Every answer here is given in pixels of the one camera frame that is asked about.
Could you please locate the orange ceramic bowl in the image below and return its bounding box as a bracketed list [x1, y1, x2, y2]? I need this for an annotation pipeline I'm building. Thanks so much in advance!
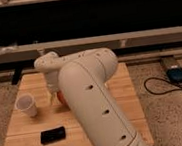
[57, 91, 67, 106]

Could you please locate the black rectangular block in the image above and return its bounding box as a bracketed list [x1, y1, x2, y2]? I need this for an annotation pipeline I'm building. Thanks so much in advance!
[40, 127, 66, 144]

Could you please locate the wooden shelf rail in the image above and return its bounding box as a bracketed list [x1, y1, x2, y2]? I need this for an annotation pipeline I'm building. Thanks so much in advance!
[0, 26, 182, 63]

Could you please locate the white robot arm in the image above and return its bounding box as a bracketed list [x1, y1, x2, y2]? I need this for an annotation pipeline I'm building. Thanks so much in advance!
[34, 47, 148, 146]

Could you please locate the white plastic cup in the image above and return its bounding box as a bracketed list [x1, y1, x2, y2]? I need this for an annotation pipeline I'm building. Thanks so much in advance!
[15, 94, 37, 118]

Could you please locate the blue power adapter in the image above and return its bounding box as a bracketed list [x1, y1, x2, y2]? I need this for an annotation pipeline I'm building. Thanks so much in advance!
[166, 67, 182, 83]

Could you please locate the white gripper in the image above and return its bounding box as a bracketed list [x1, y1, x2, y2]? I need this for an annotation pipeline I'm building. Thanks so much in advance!
[44, 71, 59, 105]

